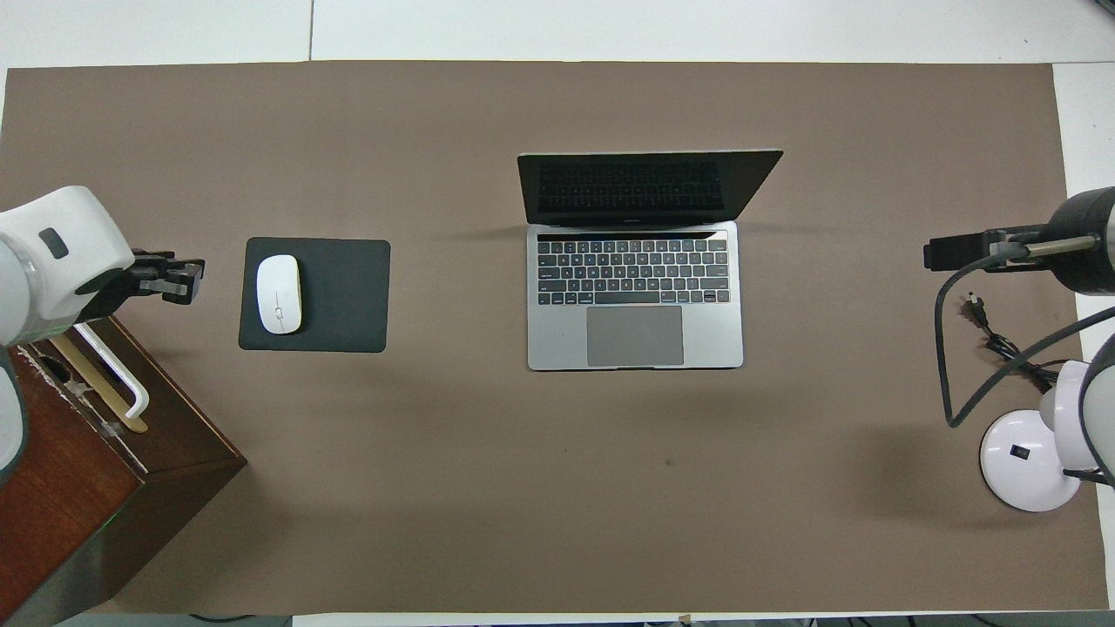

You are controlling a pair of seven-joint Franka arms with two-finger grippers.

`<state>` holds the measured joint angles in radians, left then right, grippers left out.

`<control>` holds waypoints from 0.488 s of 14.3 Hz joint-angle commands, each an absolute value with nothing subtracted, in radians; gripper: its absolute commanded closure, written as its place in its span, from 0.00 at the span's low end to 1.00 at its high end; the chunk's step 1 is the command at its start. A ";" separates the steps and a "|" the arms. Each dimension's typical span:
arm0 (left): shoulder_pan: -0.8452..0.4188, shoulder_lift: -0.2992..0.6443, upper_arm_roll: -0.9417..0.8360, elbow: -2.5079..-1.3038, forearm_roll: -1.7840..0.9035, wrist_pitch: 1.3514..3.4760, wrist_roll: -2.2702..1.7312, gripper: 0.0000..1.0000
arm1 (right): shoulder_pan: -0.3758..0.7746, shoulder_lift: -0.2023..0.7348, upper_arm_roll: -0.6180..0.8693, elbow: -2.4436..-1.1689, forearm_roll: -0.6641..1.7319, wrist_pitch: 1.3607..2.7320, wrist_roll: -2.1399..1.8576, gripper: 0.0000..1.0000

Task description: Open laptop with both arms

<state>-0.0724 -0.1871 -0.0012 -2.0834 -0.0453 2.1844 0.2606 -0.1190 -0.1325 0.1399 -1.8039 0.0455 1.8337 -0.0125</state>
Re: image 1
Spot silver laptop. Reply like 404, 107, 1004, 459
517, 149, 784, 372

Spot white desk lamp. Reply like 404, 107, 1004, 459
980, 360, 1115, 513

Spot brown table mat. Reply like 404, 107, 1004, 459
0, 61, 1109, 615

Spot white computer mouse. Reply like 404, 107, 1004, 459
255, 254, 303, 335

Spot brass handle plate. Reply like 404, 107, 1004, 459
52, 335, 149, 434

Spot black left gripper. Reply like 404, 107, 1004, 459
77, 251, 206, 321

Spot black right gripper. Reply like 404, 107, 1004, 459
923, 187, 1112, 293

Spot brown wooden box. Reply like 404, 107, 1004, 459
0, 315, 247, 627

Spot white box handle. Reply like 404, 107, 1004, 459
74, 322, 150, 421

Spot black mouse pad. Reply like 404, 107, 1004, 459
239, 237, 391, 354

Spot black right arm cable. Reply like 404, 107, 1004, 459
934, 235, 1115, 428

